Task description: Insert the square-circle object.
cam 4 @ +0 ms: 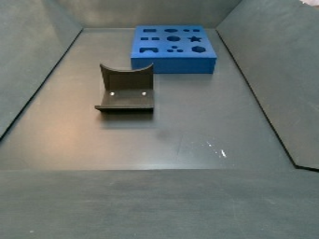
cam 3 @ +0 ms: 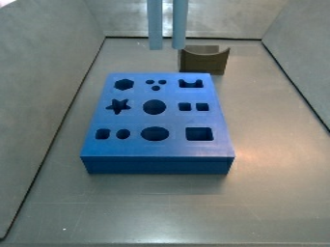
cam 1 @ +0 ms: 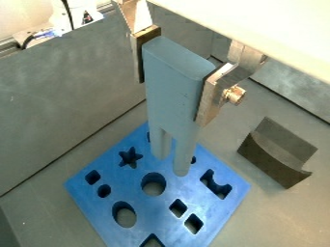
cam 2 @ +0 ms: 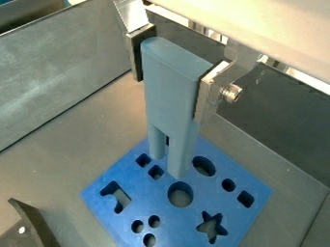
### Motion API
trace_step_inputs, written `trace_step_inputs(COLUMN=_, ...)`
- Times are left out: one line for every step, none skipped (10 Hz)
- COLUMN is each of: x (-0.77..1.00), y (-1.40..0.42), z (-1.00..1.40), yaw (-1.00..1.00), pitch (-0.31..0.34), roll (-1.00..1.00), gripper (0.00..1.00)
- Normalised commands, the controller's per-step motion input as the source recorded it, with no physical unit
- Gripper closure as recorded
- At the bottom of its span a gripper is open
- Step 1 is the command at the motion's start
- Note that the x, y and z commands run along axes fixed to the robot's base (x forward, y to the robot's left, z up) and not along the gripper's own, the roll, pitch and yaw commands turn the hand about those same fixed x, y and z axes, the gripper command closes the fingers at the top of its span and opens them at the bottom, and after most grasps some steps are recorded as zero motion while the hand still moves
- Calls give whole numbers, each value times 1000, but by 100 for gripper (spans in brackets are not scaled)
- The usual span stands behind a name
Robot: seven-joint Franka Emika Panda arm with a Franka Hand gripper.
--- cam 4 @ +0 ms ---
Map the blue shape-sorter block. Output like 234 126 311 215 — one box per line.
131 25 216 74

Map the black curved holder stand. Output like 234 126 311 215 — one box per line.
95 64 155 112

